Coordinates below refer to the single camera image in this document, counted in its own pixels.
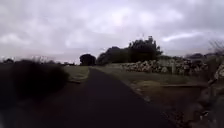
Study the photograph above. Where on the low dark trees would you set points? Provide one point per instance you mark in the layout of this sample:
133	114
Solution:
112	56

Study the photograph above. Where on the small round dark tree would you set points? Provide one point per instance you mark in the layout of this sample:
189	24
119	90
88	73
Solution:
87	60

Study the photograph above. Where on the large dark tree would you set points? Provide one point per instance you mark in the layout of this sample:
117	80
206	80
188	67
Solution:
144	50

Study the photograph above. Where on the grass field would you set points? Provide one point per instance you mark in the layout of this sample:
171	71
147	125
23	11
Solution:
77	72

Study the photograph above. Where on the dark asphalt path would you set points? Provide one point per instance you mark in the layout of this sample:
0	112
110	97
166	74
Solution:
100	103

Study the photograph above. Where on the grass verge with stones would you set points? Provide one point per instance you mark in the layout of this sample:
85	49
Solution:
156	86

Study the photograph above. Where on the dark bush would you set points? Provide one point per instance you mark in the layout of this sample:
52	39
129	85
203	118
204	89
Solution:
30	80

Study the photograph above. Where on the dry stone wall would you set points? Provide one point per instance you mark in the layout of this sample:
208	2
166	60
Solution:
166	66

